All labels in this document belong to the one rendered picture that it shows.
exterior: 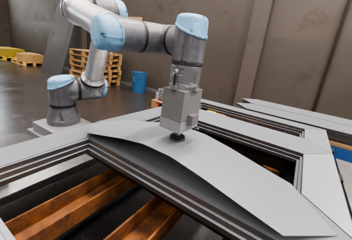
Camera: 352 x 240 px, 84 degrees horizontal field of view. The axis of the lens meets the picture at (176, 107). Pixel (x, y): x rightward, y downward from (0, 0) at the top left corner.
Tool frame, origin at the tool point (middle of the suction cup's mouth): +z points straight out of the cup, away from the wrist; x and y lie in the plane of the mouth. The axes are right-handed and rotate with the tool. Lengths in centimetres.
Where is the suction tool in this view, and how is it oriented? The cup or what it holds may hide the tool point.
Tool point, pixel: (176, 142)
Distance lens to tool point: 54.1
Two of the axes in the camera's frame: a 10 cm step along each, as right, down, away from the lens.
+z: -1.2, 9.5, 2.8
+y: 5.9, -1.6, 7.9
